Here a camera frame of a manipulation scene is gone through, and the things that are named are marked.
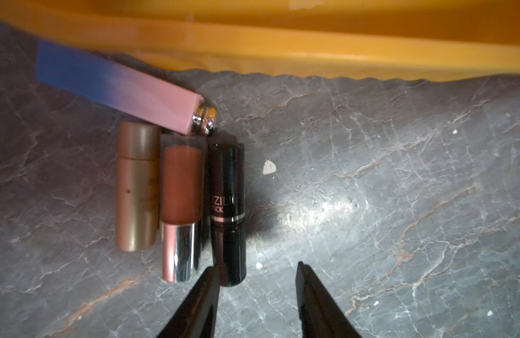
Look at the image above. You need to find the blue pink lip gloss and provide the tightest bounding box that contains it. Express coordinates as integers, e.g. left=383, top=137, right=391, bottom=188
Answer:
left=36, top=41, right=217, bottom=136

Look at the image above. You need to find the rose gold lipstick tube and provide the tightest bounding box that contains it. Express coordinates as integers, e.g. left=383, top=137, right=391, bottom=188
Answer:
left=160, top=134, right=206, bottom=283

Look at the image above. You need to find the beige lipstick tube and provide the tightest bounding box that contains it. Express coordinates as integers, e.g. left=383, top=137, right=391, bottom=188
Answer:
left=115, top=122, right=161, bottom=252

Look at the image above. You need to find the black lipstick group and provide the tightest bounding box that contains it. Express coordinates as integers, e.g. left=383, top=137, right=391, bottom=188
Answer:
left=208, top=142, right=247, bottom=287

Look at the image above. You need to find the yellow plastic storage box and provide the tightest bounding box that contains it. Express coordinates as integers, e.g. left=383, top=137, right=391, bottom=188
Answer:
left=0, top=1, right=520, bottom=82

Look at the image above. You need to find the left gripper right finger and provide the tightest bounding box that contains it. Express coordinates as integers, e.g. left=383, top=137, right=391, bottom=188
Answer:
left=295, top=261, right=361, bottom=338

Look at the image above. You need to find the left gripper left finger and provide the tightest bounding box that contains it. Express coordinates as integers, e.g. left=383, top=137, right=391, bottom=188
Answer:
left=157, top=266, right=220, bottom=338

